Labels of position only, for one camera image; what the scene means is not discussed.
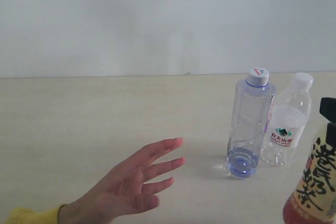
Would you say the milk tea bottle beige cap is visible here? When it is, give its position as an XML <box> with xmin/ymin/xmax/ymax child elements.
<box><xmin>282</xmin><ymin>97</ymin><xmax>335</xmax><ymax>223</ymax></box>

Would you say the person's open hand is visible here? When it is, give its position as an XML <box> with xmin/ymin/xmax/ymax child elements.
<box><xmin>58</xmin><ymin>138</ymin><xmax>185</xmax><ymax>223</ymax></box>

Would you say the clear Ganten water bottle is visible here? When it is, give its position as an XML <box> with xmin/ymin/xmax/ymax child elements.
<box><xmin>226</xmin><ymin>67</ymin><xmax>276</xmax><ymax>179</ymax></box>

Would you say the yellow sleeved forearm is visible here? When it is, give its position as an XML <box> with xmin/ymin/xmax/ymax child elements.
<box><xmin>5</xmin><ymin>205</ymin><xmax>65</xmax><ymax>224</ymax></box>

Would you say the clear Nongfu water bottle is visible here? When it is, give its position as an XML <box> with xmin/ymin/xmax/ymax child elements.
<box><xmin>260</xmin><ymin>72</ymin><xmax>313</xmax><ymax>165</ymax></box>

